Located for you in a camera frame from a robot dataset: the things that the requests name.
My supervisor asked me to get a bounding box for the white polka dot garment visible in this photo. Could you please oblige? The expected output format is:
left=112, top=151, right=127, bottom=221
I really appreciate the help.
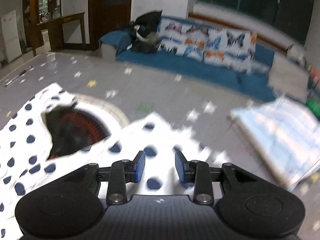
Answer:
left=1, top=83, right=228, bottom=239

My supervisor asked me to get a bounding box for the round table heater insert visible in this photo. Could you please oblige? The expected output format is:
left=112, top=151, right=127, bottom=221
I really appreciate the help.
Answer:
left=43, top=94, right=130, bottom=160

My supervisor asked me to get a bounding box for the grey star tablecloth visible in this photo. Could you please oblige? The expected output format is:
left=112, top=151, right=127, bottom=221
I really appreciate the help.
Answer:
left=1, top=53, right=319, bottom=239

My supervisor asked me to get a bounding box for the folded striped blanket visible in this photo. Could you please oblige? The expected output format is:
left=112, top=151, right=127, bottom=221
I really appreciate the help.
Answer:
left=229, top=96, right=319, bottom=191

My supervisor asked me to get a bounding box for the blue sofa bench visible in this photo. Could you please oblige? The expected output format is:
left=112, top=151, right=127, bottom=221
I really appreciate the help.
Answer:
left=99, top=16, right=281, bottom=102

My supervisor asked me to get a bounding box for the butterfly print cushion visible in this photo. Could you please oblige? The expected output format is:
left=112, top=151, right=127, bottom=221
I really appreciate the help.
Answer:
left=157, top=18, right=257, bottom=73

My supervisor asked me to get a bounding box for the black bag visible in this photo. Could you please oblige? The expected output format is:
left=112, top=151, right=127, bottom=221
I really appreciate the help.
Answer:
left=127, top=10, right=162, bottom=54

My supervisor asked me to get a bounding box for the green bowl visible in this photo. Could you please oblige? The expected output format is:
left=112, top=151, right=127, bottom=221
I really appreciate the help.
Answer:
left=305, top=98, right=320, bottom=120

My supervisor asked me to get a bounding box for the black pen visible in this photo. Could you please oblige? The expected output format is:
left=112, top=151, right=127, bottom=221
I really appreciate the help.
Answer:
left=5, top=66, right=33, bottom=87

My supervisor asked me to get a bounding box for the wooden side table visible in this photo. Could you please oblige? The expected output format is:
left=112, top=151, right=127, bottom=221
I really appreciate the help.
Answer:
left=36, top=12, right=87, bottom=51

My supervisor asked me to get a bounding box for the dark wooden door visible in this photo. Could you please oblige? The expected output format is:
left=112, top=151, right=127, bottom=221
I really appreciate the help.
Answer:
left=88, top=0, right=132, bottom=50

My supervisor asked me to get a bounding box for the white refrigerator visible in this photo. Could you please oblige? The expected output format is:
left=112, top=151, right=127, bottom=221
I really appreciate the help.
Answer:
left=1, top=10, right=22, bottom=63

